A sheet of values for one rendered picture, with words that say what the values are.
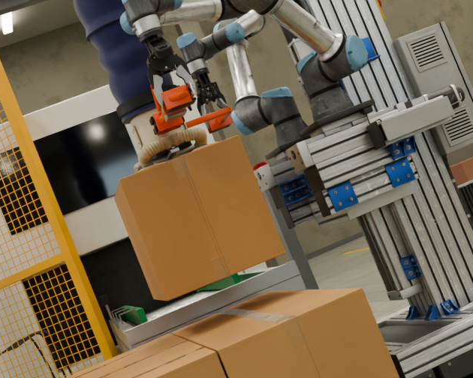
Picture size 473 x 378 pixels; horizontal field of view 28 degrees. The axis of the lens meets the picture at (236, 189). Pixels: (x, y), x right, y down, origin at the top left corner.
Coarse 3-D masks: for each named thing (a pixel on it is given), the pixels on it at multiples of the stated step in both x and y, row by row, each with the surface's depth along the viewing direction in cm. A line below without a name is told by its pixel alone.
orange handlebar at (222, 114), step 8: (176, 96) 259; (184, 96) 260; (160, 112) 285; (216, 112) 331; (224, 112) 331; (160, 120) 291; (192, 120) 329; (200, 120) 329; (208, 120) 330; (224, 120) 350
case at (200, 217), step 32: (192, 160) 292; (224, 160) 293; (128, 192) 288; (160, 192) 289; (192, 192) 291; (224, 192) 292; (256, 192) 294; (128, 224) 322; (160, 224) 288; (192, 224) 290; (224, 224) 291; (256, 224) 293; (160, 256) 287; (192, 256) 289; (224, 256) 290; (256, 256) 292; (160, 288) 292; (192, 288) 288
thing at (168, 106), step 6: (168, 90) 260; (174, 90) 260; (180, 90) 261; (186, 90) 261; (162, 96) 260; (168, 96) 260; (168, 102) 260; (174, 102) 260; (180, 102) 260; (186, 102) 261; (168, 108) 260; (174, 108) 262; (180, 108) 267
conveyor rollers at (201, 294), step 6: (192, 294) 575; (198, 294) 540; (204, 294) 513; (210, 294) 487; (180, 300) 556; (186, 300) 529; (192, 300) 503; (168, 306) 545; (174, 306) 519; (180, 306) 492; (150, 312) 561; (156, 312) 534; (162, 312) 508; (168, 312) 482; (150, 318) 498; (132, 324) 506
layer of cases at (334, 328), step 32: (352, 288) 242; (224, 320) 302; (256, 320) 260; (288, 320) 231; (320, 320) 232; (352, 320) 234; (128, 352) 331; (160, 352) 282; (192, 352) 245; (224, 352) 228; (256, 352) 229; (288, 352) 230; (320, 352) 231; (352, 352) 233; (384, 352) 234
